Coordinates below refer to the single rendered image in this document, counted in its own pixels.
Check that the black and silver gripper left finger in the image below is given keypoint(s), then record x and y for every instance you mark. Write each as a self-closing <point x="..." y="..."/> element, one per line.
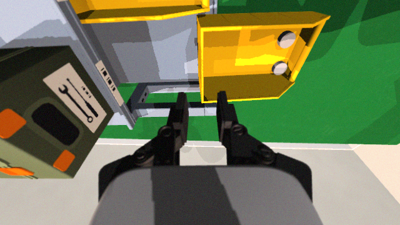
<point x="162" y="150"/>

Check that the yellow bin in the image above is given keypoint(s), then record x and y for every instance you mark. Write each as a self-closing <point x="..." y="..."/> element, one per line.
<point x="239" y="62"/>
<point x="106" y="11"/>

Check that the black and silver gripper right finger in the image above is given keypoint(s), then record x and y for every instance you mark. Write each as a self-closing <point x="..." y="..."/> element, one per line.
<point x="243" y="149"/>

